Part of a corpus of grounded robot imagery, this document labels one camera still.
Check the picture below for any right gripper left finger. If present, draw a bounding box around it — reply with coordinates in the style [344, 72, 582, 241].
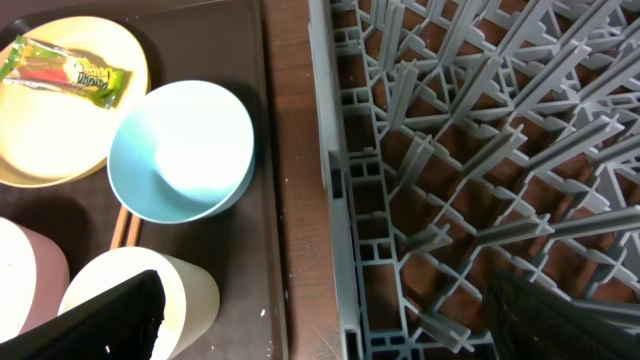
[1, 270, 165, 360]

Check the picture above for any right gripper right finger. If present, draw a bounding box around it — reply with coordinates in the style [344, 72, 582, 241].
[483, 270, 639, 360]

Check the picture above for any white cup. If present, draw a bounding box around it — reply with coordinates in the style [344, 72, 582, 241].
[58, 247, 220, 360]

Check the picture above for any pink bowl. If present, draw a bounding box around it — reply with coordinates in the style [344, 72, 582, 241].
[1, 218, 70, 342]

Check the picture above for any wooden chopstick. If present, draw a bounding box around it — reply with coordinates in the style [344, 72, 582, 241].
[125, 215, 142, 247]
[110, 206, 130, 250]

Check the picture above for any light blue bowl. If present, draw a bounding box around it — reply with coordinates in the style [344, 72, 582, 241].
[107, 80, 256, 224]

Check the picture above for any green snack wrapper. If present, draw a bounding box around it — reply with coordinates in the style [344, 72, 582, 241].
[1, 36, 127, 109]

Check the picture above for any grey dishwasher rack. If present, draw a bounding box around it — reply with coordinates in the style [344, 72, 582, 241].
[309, 0, 639, 359]

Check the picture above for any yellow plate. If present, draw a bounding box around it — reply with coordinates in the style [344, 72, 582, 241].
[1, 16, 150, 188]

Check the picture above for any brown serving tray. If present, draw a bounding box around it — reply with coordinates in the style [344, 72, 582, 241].
[1, 0, 289, 359]

